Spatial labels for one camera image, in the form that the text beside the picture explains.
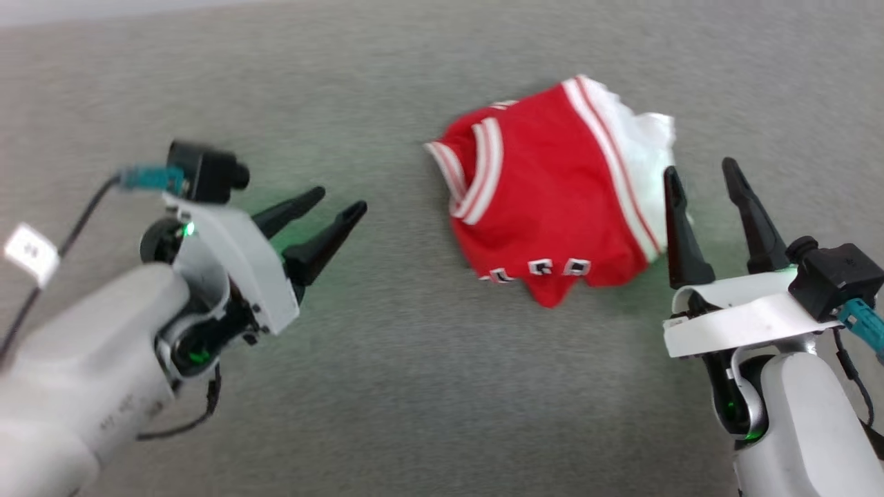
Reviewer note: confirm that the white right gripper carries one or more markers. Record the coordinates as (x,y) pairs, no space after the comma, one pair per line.
(746,317)

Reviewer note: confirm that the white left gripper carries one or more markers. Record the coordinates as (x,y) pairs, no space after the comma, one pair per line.
(255,269)

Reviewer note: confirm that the red white basketball jersey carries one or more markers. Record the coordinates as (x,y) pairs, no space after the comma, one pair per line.
(552,200)

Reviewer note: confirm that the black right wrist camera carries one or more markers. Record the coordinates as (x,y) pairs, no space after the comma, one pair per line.
(836,276)

